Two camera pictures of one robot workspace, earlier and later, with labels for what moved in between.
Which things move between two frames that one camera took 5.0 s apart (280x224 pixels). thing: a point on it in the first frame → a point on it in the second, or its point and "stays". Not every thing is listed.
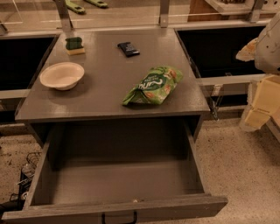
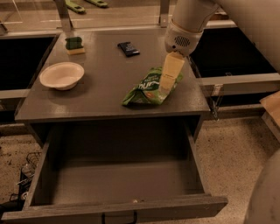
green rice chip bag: (157, 87) stays
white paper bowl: (61, 75) stays
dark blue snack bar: (128, 49) stays
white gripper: (269, 51) → (181, 40)
